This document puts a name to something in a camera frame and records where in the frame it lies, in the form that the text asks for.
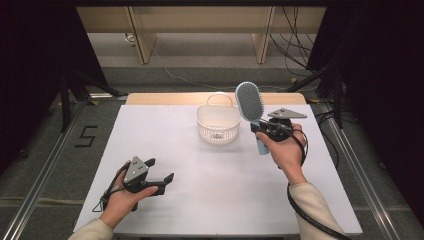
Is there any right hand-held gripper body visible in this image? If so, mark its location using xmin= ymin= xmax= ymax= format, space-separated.
xmin=259 ymin=107 xmax=308 ymax=143

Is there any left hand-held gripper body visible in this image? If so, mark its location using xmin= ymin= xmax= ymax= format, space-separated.
xmin=122 ymin=156 xmax=151 ymax=194

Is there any light blue hairbrush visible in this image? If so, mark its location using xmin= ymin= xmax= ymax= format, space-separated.
xmin=234 ymin=81 xmax=270 ymax=156

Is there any white plastic basket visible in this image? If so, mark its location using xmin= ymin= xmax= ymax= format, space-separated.
xmin=195 ymin=92 xmax=242 ymax=146

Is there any person's left hand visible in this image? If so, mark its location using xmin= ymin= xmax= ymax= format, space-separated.
xmin=99 ymin=160 xmax=160 ymax=230

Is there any person's right hand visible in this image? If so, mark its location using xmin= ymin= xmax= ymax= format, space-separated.
xmin=255 ymin=123 xmax=308 ymax=186

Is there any white table sheet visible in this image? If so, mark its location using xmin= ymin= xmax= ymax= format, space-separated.
xmin=73 ymin=104 xmax=364 ymax=236

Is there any black tripod stand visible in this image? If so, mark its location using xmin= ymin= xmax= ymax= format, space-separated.
xmin=58 ymin=71 xmax=129 ymax=134
xmin=285 ymin=64 xmax=344 ymax=130

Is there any wooden table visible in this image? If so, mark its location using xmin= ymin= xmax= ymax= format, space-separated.
xmin=125 ymin=92 xmax=308 ymax=106

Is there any black curtain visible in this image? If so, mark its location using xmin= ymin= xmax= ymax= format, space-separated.
xmin=306 ymin=0 xmax=424 ymax=228
xmin=0 ymin=0 xmax=108 ymax=174

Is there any beige wooden desk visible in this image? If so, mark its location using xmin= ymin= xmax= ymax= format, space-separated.
xmin=75 ymin=5 xmax=328 ymax=65

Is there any left hand-held gripper cable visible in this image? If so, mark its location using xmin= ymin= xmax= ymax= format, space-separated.
xmin=92 ymin=163 xmax=131 ymax=213

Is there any hand-held gripper cable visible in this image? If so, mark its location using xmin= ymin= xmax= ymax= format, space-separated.
xmin=92 ymin=163 xmax=131 ymax=213
xmin=266 ymin=119 xmax=353 ymax=240

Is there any bunch of black cables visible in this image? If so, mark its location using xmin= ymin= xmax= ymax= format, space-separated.
xmin=269 ymin=5 xmax=318 ymax=73

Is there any right hand-held gripper cable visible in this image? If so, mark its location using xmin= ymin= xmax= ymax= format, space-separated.
xmin=266 ymin=119 xmax=353 ymax=240

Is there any metal floor rail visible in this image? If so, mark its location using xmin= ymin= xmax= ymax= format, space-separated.
xmin=0 ymin=99 xmax=88 ymax=240
xmin=318 ymin=102 xmax=403 ymax=240

